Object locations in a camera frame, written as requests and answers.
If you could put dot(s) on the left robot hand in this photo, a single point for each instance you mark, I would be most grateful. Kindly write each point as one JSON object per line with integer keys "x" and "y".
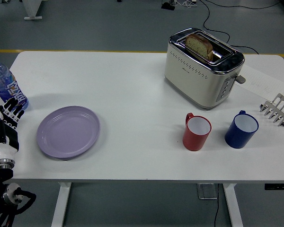
{"x": 1, "y": 149}

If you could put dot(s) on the purple plate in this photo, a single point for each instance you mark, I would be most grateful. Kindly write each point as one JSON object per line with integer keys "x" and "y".
{"x": 68, "y": 132}

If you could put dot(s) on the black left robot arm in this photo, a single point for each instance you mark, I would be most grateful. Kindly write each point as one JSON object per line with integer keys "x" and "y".
{"x": 0, "y": 189}

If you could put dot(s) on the blue drink bottle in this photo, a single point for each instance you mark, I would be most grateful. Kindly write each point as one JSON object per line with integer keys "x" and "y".
{"x": 4, "y": 82}

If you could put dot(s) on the white table leg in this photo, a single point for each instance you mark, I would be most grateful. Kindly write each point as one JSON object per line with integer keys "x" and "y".
{"x": 60, "y": 208}
{"x": 233, "y": 208}

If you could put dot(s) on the white furniture foot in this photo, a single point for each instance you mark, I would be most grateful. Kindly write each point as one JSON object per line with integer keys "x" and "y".
{"x": 32, "y": 10}

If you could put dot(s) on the red mug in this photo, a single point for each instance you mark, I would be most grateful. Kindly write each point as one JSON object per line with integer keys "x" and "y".
{"x": 194, "y": 140}

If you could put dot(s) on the cream and chrome toaster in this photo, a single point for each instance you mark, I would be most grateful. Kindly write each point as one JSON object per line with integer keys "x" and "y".
{"x": 194, "y": 80}

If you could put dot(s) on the black floor device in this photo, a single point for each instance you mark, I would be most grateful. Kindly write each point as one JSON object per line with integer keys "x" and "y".
{"x": 168, "y": 6}

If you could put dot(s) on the bread slice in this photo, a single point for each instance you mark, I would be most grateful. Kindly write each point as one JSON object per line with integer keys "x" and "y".
{"x": 198, "y": 46}

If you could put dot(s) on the blue mug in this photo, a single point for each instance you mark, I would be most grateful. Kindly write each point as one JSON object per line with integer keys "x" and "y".
{"x": 236, "y": 138}

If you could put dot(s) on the white paper sheet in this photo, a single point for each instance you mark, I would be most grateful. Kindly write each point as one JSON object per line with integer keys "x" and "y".
{"x": 262, "y": 81}

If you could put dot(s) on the black table control panel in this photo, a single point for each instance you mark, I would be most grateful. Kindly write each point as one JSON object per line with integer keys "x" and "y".
{"x": 278, "y": 186}

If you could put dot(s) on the metal toast rack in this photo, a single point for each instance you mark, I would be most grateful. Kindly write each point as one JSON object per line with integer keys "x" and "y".
{"x": 282, "y": 104}

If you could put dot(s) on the clear plastic bracket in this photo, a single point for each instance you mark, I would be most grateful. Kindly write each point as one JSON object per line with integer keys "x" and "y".
{"x": 206, "y": 191}

